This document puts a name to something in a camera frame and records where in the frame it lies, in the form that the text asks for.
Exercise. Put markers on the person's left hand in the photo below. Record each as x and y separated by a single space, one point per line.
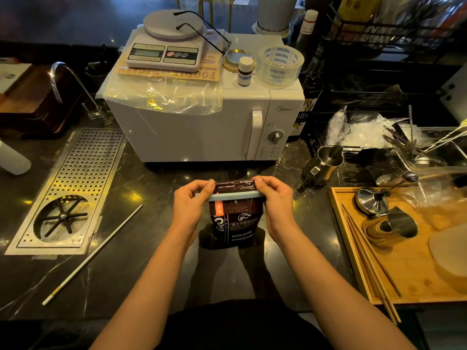
184 211

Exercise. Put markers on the person's right hand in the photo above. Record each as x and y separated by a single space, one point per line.
279 209

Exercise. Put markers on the person's left thumb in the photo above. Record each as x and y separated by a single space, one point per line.
204 198

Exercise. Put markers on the person's right thumb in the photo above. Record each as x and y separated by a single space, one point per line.
263 198

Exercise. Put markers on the light blue sealing clip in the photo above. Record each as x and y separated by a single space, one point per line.
233 195

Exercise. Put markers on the dark brown coffee bag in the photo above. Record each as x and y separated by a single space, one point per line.
235 222

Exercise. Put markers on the person's left forearm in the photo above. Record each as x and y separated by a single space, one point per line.
149 291

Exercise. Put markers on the person's right forearm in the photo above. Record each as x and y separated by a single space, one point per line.
328 287

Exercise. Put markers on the steel milk pitcher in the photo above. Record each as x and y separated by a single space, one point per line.
321 167

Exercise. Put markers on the white microwave oven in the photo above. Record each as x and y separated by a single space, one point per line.
204 131

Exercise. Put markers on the round steel lid with knob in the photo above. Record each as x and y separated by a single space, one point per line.
370 202

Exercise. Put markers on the clear plastic bag with print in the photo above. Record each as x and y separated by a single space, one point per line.
164 92

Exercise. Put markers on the wooden chopstick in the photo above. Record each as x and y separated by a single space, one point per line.
372 267
368 242
366 267

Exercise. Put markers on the crumpled clear plastic bag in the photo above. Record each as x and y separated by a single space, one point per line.
361 133

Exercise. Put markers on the dark glass wine bottle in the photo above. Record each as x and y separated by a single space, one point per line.
308 87

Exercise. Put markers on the stainless perforated rinser tray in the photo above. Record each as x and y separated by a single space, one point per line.
87 163

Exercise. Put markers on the clear printed tape roll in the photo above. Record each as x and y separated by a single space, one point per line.
279 74

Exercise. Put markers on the long white straw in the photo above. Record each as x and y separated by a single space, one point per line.
91 255

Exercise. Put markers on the small dark bottle white cap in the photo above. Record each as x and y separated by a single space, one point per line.
245 71

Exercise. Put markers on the person's black shirt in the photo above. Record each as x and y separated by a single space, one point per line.
240 328

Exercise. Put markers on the small steel measuring cup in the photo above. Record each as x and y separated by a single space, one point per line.
403 222

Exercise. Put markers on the round gold tin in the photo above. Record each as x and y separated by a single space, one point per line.
233 58

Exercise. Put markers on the steel spoon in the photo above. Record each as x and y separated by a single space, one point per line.
409 177

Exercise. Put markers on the steel tongs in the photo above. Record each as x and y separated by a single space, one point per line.
405 145

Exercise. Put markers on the white kitchen scale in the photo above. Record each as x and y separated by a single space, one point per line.
166 50

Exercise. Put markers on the light wooden tray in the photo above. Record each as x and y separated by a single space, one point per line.
405 273

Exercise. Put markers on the chrome faucet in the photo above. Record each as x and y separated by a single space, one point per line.
78 81

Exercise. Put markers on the clear plastic sheet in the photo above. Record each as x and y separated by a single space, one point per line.
437 196

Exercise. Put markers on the white ribbed cup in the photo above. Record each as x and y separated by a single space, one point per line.
275 14

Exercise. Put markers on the stack of paper filters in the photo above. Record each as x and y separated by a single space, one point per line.
450 251

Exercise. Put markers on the white plastic bottle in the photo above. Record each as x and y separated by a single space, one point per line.
12 160

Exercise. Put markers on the dark wooden box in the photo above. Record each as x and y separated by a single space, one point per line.
33 102

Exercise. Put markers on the yellow label bottle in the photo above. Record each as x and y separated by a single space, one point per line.
357 9

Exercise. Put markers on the black thin-frame eyeglasses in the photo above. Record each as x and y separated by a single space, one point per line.
215 35

